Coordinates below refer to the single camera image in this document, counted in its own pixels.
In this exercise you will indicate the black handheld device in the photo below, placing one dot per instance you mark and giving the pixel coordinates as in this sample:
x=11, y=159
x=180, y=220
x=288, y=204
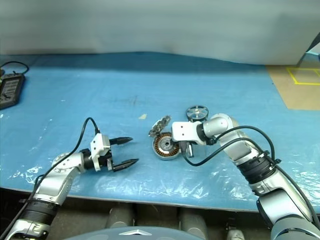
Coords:
x=10, y=90

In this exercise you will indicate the white rounded part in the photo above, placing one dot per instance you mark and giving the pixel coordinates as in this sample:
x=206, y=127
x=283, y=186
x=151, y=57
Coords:
x=236, y=235

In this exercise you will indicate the grey rounded cylinder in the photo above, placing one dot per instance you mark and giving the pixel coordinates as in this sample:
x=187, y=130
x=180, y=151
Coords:
x=121, y=217
x=193, y=221

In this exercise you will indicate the black silver spoked rotor disc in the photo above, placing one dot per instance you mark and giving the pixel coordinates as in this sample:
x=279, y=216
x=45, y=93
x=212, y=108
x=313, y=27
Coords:
x=196, y=111

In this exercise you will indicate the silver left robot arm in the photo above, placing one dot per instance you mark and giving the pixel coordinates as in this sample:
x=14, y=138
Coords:
x=57, y=175

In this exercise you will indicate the blue plastic table sheet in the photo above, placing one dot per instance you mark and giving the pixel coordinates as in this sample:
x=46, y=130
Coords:
x=125, y=177

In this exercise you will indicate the grey robot torso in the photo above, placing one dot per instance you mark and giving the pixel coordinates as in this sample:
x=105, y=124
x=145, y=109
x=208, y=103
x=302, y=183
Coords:
x=100, y=236

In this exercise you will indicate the silver finned rotor disc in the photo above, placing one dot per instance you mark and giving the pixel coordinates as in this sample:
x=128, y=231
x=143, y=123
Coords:
x=160, y=125

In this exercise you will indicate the copper wound motor stator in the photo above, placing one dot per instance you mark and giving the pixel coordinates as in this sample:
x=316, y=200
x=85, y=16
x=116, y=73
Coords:
x=162, y=147

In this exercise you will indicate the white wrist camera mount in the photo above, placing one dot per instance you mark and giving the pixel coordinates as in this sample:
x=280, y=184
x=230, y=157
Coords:
x=96, y=145
x=185, y=131

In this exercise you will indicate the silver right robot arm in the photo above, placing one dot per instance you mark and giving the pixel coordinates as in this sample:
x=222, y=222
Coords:
x=240, y=147

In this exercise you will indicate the brown board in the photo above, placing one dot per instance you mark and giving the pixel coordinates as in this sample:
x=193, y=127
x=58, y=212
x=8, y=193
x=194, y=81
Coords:
x=300, y=100

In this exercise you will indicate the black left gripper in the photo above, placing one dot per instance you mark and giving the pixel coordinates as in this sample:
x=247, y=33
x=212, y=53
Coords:
x=106, y=162

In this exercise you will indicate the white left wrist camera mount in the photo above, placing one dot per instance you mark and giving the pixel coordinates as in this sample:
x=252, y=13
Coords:
x=96, y=145

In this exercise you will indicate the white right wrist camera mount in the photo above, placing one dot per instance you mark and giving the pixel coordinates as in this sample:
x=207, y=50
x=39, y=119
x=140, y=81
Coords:
x=185, y=131

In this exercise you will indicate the white backdrop panel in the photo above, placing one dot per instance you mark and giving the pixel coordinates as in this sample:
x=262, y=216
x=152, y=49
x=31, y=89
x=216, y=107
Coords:
x=150, y=22

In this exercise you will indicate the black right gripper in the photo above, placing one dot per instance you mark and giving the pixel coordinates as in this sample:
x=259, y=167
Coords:
x=189, y=150

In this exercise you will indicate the small beige tape scrap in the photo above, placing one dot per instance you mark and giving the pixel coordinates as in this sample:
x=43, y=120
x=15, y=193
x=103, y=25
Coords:
x=143, y=116

